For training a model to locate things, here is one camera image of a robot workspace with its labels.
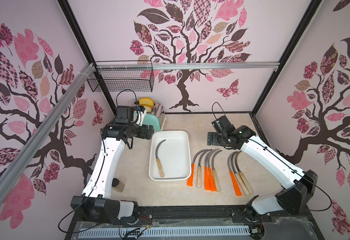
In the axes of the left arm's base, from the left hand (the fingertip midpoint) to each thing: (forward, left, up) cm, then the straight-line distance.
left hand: (144, 132), depth 75 cm
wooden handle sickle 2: (-13, -39, -27) cm, 49 cm away
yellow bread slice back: (+32, +4, -6) cm, 33 cm away
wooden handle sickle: (-10, -30, -26) cm, 41 cm away
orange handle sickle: (-18, -34, -26) cm, 46 cm away
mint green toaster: (+20, 0, -12) cm, 23 cm away
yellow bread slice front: (+25, +2, -7) cm, 26 cm away
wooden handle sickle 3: (-4, -5, -26) cm, 27 cm away
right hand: (0, -38, -5) cm, 38 cm away
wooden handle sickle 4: (-16, -53, -26) cm, 61 cm away
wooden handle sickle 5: (-16, -56, -26) cm, 64 cm away
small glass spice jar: (-21, +14, -19) cm, 31 cm away
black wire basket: (+40, +16, +8) cm, 44 cm away
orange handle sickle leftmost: (-16, -24, -26) cm, 39 cm away
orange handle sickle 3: (-22, -51, -26) cm, 61 cm away
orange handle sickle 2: (-19, -37, -26) cm, 49 cm away
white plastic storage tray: (+4, -15, -29) cm, 33 cm away
